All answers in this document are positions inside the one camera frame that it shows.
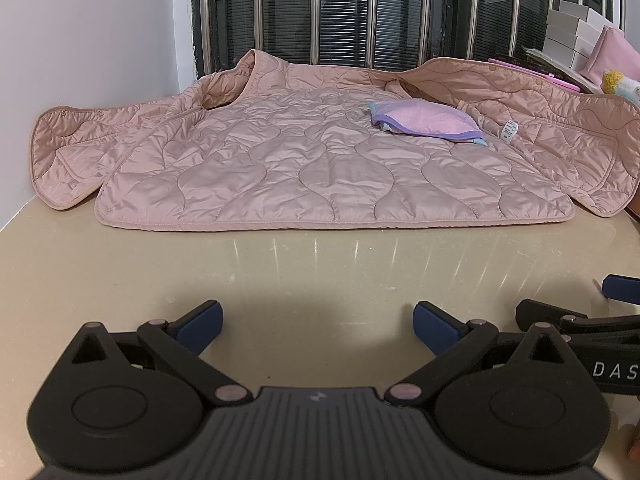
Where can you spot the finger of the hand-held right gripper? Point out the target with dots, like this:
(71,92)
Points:
(620,287)
(545,311)

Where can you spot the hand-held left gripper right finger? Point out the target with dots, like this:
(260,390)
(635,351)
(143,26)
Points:
(437,322)

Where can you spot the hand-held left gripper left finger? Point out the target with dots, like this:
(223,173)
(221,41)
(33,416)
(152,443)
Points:
(202,322)

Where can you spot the pink purple blue garment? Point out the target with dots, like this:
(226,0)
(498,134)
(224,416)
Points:
(425,120)

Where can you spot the pink quilted jacket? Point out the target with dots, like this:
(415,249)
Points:
(300,160)

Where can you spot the yellow white plush toy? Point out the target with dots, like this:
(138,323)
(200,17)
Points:
(617,82)

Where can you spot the pink book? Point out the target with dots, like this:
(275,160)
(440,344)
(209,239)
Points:
(560,82)

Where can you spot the stack of white boxes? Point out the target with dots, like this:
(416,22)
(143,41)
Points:
(575,27)

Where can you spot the metal window railing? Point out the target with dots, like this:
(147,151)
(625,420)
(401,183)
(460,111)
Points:
(372,10)

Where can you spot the dark window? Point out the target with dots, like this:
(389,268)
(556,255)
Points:
(345,10)

